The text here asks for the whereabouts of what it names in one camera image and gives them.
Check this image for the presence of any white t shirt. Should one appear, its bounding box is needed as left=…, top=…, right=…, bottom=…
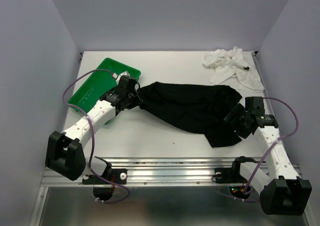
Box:
left=203, top=46, right=265, bottom=93

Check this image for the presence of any green plastic tray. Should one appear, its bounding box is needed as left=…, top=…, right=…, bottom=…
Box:
left=67, top=58, right=141, bottom=113

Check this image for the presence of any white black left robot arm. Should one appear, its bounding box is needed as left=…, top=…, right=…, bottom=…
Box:
left=45, top=75, right=140, bottom=183

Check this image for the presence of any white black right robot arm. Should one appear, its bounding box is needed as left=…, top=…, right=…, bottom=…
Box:
left=224, top=96, right=312, bottom=216

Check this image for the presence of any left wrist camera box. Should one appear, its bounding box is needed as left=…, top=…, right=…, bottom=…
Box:
left=112, top=71, right=130, bottom=80

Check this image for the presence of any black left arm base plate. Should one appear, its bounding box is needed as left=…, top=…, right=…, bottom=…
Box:
left=82, top=168, right=128, bottom=185

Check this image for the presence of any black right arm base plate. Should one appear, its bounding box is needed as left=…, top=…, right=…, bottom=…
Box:
left=212, top=167, right=247, bottom=184

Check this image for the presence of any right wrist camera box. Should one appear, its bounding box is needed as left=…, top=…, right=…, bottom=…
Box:
left=245, top=96, right=265, bottom=115

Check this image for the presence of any black t shirt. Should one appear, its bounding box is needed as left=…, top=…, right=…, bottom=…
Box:
left=138, top=82, right=242, bottom=148

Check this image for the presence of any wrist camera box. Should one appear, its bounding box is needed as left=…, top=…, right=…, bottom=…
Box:
left=112, top=71, right=130, bottom=80
left=245, top=96, right=265, bottom=115

